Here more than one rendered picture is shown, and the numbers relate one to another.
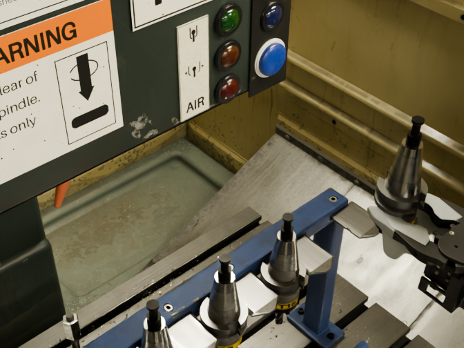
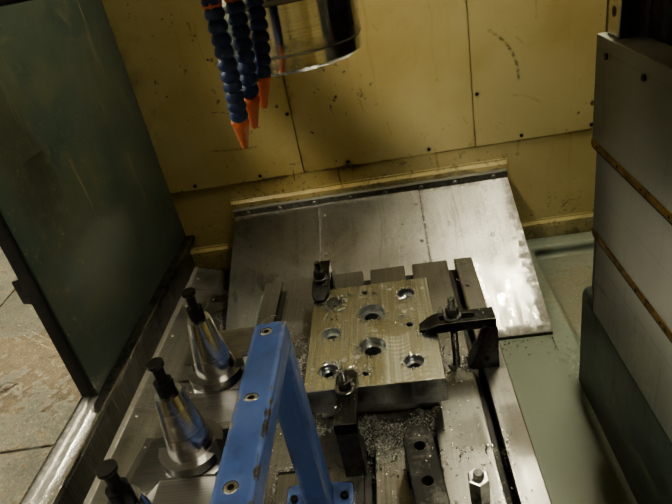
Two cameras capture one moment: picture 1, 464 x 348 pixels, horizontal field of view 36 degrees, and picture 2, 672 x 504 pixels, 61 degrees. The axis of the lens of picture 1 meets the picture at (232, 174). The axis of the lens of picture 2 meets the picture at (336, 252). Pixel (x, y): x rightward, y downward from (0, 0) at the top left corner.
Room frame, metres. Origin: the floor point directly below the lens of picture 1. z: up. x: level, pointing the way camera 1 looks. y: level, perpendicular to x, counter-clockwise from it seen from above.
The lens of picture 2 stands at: (1.02, -0.11, 1.63)
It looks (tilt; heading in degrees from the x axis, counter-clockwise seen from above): 29 degrees down; 141
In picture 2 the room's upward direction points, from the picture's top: 12 degrees counter-clockwise
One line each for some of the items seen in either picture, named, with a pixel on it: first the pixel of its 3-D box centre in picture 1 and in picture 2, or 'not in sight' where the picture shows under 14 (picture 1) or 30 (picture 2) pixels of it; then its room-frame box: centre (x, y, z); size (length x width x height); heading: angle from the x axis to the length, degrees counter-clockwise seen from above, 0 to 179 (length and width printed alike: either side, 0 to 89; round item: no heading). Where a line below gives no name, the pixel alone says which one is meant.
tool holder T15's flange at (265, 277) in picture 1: (282, 275); not in sight; (0.68, -0.07, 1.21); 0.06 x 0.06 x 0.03
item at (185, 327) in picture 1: (192, 340); (207, 410); (0.57, 0.05, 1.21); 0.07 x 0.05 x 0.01; 42
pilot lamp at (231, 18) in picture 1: (229, 20); not in sight; (0.50, 0.00, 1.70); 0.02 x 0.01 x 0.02; 132
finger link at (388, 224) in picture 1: (393, 239); not in sight; (0.64, -0.20, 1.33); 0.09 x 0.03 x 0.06; 56
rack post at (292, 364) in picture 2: not in sight; (300, 432); (0.53, 0.17, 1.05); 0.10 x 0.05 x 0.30; 42
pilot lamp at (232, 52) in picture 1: (228, 56); not in sight; (0.50, 0.00, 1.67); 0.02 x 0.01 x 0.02; 132
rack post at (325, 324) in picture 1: (322, 273); not in sight; (0.83, -0.16, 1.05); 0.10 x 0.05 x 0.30; 42
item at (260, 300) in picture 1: (254, 295); (178, 502); (0.64, -0.03, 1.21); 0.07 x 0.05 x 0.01; 42
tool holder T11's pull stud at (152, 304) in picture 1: (153, 313); (192, 305); (0.53, 0.09, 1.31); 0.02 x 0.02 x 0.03
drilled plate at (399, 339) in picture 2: not in sight; (373, 339); (0.41, 0.44, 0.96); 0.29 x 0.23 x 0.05; 132
